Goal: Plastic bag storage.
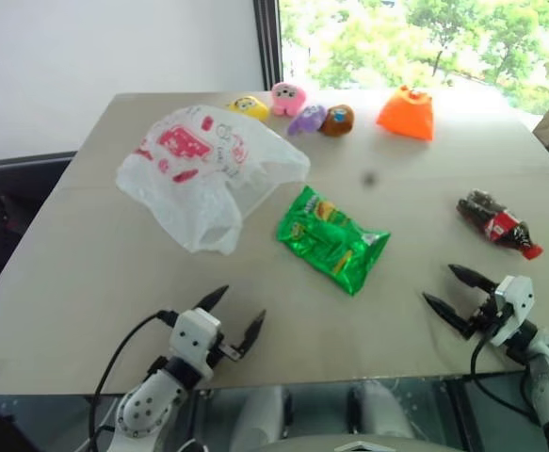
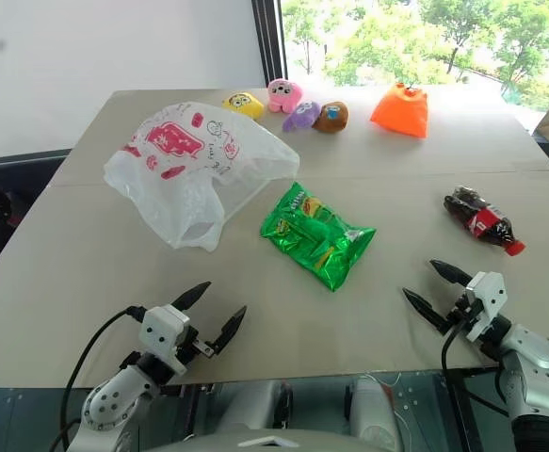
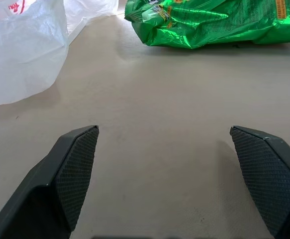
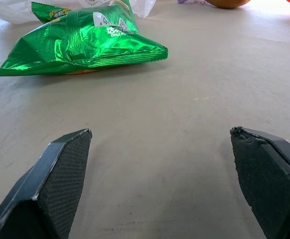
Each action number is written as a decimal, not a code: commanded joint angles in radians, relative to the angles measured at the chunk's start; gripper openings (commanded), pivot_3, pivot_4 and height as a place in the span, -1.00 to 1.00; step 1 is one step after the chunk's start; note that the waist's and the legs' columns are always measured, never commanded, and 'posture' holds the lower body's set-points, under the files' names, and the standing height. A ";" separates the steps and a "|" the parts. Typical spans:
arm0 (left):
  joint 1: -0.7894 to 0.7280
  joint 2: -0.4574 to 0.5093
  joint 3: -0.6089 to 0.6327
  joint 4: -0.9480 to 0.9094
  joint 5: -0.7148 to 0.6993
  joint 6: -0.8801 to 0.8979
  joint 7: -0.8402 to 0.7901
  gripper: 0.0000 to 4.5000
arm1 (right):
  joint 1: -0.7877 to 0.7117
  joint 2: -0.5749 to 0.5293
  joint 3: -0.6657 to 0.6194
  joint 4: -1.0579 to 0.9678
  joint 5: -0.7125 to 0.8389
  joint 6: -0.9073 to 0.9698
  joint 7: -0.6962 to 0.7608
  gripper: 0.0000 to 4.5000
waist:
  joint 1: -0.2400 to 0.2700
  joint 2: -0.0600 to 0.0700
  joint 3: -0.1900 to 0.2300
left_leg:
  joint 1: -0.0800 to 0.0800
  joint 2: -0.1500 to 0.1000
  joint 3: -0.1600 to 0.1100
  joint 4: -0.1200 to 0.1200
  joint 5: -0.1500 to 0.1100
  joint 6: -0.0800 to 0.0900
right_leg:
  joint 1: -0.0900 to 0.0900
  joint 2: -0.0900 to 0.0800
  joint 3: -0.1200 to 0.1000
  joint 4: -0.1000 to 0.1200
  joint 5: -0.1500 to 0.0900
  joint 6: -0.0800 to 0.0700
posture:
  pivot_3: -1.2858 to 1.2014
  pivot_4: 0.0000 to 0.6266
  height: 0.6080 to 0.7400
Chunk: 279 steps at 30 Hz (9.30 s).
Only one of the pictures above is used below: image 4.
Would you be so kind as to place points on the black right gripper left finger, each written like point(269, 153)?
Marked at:
point(57, 179)

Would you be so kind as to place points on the green foil snack bag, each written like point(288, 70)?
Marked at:
point(85, 42)

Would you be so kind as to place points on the purple package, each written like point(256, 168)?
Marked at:
point(190, 1)

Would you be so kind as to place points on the white plastic bag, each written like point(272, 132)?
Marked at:
point(8, 12)

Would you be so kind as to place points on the round orange fruit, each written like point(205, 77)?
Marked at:
point(226, 3)

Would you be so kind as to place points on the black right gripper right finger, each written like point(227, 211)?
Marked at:
point(266, 179)

